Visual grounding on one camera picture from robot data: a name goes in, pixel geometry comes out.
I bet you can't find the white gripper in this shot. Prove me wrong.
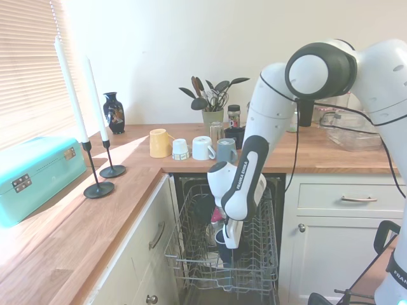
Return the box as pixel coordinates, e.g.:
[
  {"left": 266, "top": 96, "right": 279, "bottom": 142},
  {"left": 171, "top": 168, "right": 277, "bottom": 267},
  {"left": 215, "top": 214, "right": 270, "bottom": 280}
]
[{"left": 211, "top": 218, "right": 244, "bottom": 266}]

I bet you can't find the navy mug white inside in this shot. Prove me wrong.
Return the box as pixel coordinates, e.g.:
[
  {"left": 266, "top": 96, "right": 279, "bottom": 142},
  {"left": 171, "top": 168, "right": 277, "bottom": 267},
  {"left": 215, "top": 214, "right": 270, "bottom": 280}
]
[{"left": 214, "top": 229, "right": 237, "bottom": 266}]

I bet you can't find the built-in dishwasher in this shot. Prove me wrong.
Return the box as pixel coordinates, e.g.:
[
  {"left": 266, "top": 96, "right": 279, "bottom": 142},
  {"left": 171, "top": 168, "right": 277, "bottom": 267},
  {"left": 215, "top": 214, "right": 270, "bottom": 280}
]
[{"left": 173, "top": 173, "right": 287, "bottom": 305}]

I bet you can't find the grey mug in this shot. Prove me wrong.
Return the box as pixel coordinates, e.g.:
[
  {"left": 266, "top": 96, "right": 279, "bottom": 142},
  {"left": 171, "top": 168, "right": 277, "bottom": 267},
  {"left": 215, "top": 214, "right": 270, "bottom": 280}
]
[{"left": 216, "top": 138, "right": 239, "bottom": 165}]

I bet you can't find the plain white mug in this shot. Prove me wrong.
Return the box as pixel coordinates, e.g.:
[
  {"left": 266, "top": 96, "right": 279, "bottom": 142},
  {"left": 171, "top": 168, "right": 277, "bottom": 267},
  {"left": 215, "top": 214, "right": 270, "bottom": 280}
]
[{"left": 191, "top": 135, "right": 217, "bottom": 161}]

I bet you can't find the black mug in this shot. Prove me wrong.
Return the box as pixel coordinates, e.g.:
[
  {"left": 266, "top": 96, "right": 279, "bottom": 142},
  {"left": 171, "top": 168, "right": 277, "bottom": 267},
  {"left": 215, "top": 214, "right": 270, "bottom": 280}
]
[{"left": 224, "top": 126, "right": 246, "bottom": 150}]

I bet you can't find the small white patterned mug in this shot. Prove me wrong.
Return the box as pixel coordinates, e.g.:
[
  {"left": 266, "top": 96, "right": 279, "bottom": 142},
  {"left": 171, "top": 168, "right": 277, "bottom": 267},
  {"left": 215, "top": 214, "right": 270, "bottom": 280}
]
[{"left": 172, "top": 138, "right": 191, "bottom": 161}]

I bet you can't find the yellow mug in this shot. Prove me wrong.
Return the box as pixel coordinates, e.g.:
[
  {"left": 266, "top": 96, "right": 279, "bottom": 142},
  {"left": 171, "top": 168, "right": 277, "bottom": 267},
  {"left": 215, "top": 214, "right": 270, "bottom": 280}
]
[{"left": 149, "top": 128, "right": 176, "bottom": 159}]

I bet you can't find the white plate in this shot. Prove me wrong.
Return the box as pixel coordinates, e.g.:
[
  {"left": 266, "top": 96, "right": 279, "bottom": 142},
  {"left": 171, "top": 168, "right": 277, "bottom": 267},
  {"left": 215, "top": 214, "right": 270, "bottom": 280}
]
[{"left": 197, "top": 252, "right": 225, "bottom": 271}]

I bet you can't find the white cup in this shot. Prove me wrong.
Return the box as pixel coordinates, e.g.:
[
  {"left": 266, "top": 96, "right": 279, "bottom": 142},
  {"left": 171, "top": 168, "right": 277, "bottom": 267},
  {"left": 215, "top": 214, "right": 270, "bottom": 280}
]
[{"left": 205, "top": 222, "right": 219, "bottom": 247}]

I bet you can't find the black bowl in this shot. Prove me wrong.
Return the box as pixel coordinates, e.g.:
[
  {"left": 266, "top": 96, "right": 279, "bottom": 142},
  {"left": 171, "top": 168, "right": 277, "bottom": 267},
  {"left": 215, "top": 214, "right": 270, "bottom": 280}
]
[{"left": 190, "top": 195, "right": 217, "bottom": 225}]

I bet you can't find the cream cabinet door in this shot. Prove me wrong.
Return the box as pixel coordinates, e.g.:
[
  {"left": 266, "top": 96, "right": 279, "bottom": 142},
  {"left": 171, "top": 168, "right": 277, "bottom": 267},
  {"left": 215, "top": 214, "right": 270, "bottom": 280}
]
[{"left": 291, "top": 215, "right": 397, "bottom": 303}]

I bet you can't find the cream drawer front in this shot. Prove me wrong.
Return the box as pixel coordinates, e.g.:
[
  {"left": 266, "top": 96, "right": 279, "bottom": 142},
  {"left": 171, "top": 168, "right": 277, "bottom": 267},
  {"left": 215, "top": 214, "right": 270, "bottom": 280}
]
[{"left": 297, "top": 182, "right": 407, "bottom": 213}]

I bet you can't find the steel milk jug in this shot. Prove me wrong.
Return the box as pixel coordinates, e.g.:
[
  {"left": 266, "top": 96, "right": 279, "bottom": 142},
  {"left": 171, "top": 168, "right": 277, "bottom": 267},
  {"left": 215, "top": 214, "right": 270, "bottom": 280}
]
[{"left": 209, "top": 121, "right": 226, "bottom": 141}]

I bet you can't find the coffee jar black lid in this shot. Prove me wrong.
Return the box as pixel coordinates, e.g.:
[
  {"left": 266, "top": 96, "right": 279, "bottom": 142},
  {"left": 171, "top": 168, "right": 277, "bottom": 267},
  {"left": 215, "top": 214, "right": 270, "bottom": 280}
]
[{"left": 227, "top": 104, "right": 242, "bottom": 130}]

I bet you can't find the green utensil pot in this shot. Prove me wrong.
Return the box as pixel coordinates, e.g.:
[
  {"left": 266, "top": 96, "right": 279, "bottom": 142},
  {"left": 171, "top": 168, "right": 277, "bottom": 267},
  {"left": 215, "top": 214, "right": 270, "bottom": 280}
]
[{"left": 202, "top": 109, "right": 225, "bottom": 136}]

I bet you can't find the short black candlestick holder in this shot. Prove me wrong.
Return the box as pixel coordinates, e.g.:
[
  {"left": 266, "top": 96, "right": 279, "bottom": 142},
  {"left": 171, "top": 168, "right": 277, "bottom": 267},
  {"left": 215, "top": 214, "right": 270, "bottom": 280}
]
[{"left": 99, "top": 139, "right": 127, "bottom": 179}]

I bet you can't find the tall black candlestick holder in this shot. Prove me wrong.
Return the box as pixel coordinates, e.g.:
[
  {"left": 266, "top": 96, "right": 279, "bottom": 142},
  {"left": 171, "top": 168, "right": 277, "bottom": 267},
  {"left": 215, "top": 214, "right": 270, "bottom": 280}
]
[{"left": 81, "top": 140, "right": 115, "bottom": 200}]

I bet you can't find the black round ladle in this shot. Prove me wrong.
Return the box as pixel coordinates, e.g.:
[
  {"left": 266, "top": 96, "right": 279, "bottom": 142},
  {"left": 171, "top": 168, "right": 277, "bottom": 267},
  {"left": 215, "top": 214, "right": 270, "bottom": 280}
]
[{"left": 190, "top": 97, "right": 209, "bottom": 111}]

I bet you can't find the metal whisk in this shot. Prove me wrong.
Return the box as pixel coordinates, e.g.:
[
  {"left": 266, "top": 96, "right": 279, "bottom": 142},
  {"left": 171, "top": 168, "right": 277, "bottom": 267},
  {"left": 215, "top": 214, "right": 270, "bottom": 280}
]
[{"left": 206, "top": 90, "right": 228, "bottom": 109}]

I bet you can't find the black shaker tumbler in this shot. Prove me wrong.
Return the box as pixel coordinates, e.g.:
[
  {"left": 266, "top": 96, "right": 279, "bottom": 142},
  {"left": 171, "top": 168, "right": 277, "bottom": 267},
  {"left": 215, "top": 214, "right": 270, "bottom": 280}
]
[{"left": 298, "top": 98, "right": 315, "bottom": 128}]

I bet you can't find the clear glass baking dish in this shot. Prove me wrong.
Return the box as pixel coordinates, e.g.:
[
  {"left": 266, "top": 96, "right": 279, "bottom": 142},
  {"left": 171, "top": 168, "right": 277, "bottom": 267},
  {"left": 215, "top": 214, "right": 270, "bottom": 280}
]
[{"left": 320, "top": 110, "right": 383, "bottom": 152}]

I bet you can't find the black leaf-shaped spoon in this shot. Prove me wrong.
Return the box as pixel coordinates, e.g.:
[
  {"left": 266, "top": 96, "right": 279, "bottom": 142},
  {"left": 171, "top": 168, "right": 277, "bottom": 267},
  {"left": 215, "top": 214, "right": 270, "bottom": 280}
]
[{"left": 178, "top": 86, "right": 200, "bottom": 100}]

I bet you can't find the wooden spoon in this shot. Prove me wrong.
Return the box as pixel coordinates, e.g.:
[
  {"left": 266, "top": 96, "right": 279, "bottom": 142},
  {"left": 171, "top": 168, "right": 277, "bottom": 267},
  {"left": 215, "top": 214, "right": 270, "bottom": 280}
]
[{"left": 190, "top": 76, "right": 206, "bottom": 98}]

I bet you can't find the dark blue floral vase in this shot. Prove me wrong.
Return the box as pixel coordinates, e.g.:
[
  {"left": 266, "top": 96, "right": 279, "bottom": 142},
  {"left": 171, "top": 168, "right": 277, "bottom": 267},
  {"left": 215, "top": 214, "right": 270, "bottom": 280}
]
[{"left": 102, "top": 91, "right": 126, "bottom": 135}]

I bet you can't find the shorter white candle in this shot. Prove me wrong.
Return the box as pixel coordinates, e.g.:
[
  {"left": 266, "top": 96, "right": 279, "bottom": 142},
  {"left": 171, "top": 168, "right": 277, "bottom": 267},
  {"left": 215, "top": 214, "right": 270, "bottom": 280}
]
[{"left": 84, "top": 55, "right": 109, "bottom": 142}]

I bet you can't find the teal metal bread box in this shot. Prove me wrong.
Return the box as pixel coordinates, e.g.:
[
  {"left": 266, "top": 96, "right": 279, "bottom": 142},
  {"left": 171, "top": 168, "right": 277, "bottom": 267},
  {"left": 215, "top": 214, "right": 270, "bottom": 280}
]
[{"left": 0, "top": 137, "right": 88, "bottom": 228}]

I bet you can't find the tall white candle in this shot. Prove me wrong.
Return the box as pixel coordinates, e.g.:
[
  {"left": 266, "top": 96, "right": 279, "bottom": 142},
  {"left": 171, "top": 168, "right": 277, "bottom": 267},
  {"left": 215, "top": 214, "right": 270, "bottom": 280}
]
[{"left": 54, "top": 35, "right": 90, "bottom": 144}]

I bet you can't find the window blind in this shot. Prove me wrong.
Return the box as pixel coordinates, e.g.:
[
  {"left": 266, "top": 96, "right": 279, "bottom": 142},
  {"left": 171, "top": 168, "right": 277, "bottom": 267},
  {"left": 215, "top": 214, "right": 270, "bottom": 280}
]
[{"left": 0, "top": 0, "right": 80, "bottom": 151}]

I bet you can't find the white wire dishwasher rack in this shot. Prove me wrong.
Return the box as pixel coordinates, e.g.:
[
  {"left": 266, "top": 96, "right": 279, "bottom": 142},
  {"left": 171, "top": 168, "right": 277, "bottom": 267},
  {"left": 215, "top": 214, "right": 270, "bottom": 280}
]
[{"left": 164, "top": 183, "right": 280, "bottom": 295}]

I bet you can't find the metal curved cabinet handle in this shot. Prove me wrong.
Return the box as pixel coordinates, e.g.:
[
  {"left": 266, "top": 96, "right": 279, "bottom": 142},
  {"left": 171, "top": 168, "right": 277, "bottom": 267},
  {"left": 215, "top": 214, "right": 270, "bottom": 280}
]
[{"left": 148, "top": 220, "right": 166, "bottom": 250}]

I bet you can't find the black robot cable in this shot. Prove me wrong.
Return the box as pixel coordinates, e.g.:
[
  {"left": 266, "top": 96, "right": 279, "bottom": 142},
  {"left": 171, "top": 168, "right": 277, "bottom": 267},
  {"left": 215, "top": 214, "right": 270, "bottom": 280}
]
[{"left": 260, "top": 72, "right": 407, "bottom": 200}]

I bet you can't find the metal drawer handle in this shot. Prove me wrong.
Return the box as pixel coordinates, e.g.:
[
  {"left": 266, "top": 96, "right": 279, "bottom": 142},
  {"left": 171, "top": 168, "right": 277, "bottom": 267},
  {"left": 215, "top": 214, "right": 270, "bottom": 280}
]
[{"left": 341, "top": 195, "right": 378, "bottom": 203}]

